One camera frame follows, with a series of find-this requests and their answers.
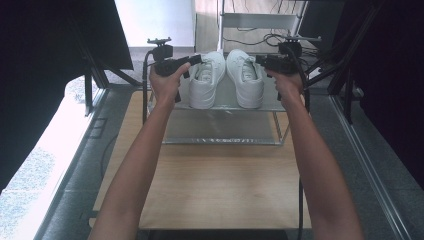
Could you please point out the person's right hand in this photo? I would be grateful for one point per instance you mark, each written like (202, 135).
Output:
(288, 86)

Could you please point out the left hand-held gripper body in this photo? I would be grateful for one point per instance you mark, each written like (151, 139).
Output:
(165, 65)

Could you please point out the metal shoe rack grey shelves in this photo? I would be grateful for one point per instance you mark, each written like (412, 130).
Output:
(226, 125)

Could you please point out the white sneaker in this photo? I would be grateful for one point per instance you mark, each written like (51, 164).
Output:
(201, 90)
(248, 85)

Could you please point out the dark curtain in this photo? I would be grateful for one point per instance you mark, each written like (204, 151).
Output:
(390, 83)
(40, 66)

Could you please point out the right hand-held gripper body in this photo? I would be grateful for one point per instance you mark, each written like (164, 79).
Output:
(283, 63)

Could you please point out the person's left hand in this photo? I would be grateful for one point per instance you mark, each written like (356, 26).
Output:
(165, 88)

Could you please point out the white metal stand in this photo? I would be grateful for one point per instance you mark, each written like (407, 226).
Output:
(256, 20)

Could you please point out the black metal stand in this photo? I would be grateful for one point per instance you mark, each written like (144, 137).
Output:
(95, 73)
(336, 66)

